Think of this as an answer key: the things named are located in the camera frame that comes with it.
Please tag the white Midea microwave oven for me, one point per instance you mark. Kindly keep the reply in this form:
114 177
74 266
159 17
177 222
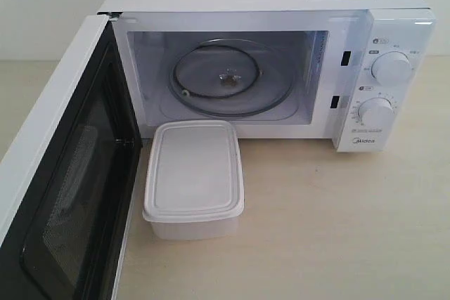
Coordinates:
330 44

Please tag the upper white control knob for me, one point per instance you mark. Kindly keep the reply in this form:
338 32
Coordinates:
391 69

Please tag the glass microwave turntable plate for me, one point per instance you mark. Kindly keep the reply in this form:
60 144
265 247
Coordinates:
231 78

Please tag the white microwave door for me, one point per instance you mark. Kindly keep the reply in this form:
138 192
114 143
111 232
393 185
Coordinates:
68 177

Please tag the lower white timer knob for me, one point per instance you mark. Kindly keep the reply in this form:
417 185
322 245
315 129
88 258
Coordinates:
376 112

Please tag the white lidded plastic container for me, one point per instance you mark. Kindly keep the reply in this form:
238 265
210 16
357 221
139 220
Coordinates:
194 185

